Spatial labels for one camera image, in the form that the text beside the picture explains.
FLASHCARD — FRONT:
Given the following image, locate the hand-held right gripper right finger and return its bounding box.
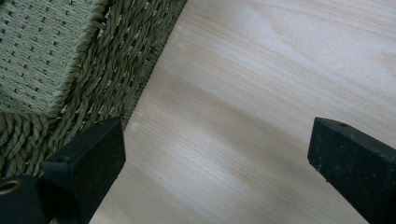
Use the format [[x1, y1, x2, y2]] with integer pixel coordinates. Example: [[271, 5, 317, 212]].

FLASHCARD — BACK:
[[306, 117, 396, 224]]

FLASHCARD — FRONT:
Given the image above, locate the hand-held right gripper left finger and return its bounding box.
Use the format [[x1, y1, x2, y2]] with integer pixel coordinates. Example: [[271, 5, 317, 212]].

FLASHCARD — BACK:
[[41, 117, 127, 224]]

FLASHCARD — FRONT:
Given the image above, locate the green woven basket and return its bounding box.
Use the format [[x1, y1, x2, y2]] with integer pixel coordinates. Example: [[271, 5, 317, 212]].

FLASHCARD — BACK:
[[0, 0, 189, 180]]

